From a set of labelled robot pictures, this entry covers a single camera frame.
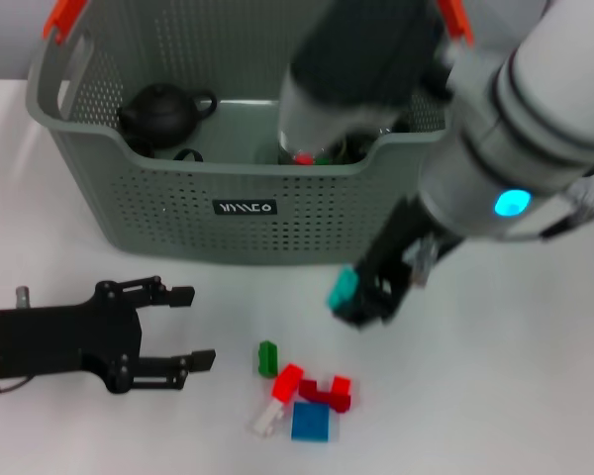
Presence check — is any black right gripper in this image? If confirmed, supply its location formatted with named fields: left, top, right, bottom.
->
left=334, top=197, right=459, bottom=332

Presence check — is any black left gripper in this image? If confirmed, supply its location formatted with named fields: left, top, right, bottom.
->
left=0, top=275, right=217, bottom=396

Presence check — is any teal toy brick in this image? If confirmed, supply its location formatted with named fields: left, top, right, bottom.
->
left=325, top=265, right=360, bottom=311

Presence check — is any grey perforated storage basket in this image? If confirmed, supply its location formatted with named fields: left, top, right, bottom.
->
left=25, top=0, right=479, bottom=266

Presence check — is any small black clay teacup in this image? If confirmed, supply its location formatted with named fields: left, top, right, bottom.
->
left=124, top=133, right=155, bottom=158

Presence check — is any dark red toy brick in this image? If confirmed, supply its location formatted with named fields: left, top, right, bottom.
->
left=329, top=374, right=353, bottom=415
left=298, top=377, right=336, bottom=403

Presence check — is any white toy brick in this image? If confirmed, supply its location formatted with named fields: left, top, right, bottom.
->
left=247, top=399, right=284, bottom=437

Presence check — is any blue flat toy brick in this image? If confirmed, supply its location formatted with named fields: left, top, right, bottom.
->
left=290, top=400, right=331, bottom=442

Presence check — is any black clay teapot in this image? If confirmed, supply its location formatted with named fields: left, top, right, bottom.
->
left=117, top=81, right=218, bottom=147

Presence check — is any right gripper cable with plug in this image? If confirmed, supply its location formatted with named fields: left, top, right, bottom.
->
left=406, top=236, right=441, bottom=289

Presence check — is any gripper cable with plug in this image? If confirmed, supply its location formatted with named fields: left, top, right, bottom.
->
left=406, top=236, right=441, bottom=289
left=0, top=285, right=35, bottom=396

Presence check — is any left gripper cable with plug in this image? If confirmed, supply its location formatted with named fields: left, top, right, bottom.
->
left=0, top=285, right=35, bottom=396

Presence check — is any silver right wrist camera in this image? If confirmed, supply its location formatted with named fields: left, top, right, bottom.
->
left=276, top=0, right=440, bottom=152

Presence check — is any orange basket handle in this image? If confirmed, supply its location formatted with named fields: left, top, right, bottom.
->
left=44, top=0, right=475, bottom=50

